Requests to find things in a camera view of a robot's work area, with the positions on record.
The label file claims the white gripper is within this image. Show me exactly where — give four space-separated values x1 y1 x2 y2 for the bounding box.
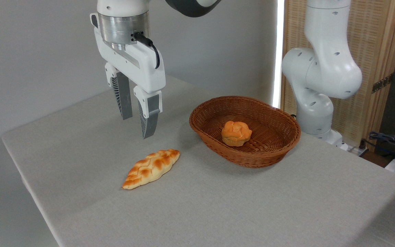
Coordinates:
90 13 167 139

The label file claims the braided golden bread loaf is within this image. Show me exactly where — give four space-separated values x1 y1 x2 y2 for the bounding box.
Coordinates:
122 149 181 190

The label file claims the round orange bread roll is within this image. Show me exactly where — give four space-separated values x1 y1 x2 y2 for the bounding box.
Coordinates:
221 120 253 147

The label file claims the brown wicker oval basket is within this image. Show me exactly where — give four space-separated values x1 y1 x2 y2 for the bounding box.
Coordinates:
189 95 301 169

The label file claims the grey tablecloth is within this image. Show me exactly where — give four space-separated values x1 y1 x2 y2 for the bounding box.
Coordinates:
1 72 395 247

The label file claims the metal screen hinge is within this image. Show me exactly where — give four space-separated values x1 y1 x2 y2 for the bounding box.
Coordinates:
372 73 394 94

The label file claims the wooden bamboo folding screen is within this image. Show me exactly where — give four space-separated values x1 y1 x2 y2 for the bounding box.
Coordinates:
281 0 395 152

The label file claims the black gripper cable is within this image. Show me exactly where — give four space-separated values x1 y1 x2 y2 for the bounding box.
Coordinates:
133 32 160 69

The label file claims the dark blue cable bundle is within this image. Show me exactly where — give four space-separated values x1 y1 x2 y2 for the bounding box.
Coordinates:
361 131 395 159

